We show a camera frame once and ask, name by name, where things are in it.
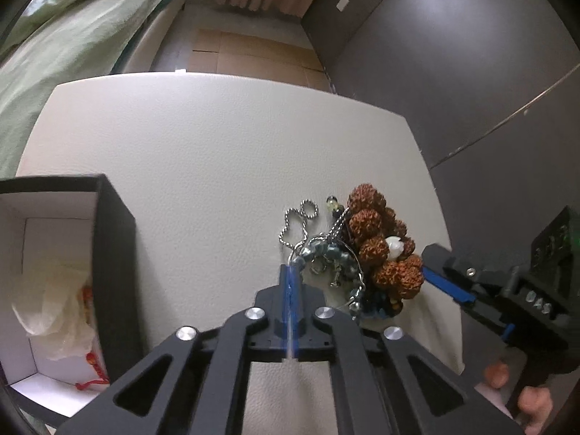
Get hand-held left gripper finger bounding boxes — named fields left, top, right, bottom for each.
left=290, top=265, right=527, bottom=435
left=57, top=264, right=291, bottom=435

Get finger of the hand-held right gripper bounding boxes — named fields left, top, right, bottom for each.
left=423, top=268, right=517, bottom=345
left=420, top=243, right=515, bottom=302

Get grey-blue bead bracelet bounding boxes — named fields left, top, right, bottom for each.
left=290, top=233, right=369, bottom=319

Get dark blue bead bracelet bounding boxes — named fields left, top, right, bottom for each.
left=361, top=291, right=405, bottom=322

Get brown rudraksha bead bracelet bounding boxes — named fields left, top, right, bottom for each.
left=345, top=183, right=427, bottom=303

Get silver ball chain necklace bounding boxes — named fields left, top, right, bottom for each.
left=276, top=198, right=351, bottom=251

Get black jewelry box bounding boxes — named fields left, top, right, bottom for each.
left=0, top=173, right=137, bottom=423

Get person's right hand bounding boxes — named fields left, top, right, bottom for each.
left=476, top=361, right=556, bottom=435

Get clear plastic bag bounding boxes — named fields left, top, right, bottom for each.
left=11, top=257, right=99, bottom=362

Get flat cardboard sheet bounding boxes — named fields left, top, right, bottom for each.
left=187, top=27, right=332, bottom=92

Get bed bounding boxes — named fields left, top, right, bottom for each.
left=109, top=0, right=200, bottom=76

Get green blanket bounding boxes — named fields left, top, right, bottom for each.
left=0, top=0, right=184, bottom=178

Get red knotted cord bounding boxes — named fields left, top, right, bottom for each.
left=75, top=281, right=112, bottom=391

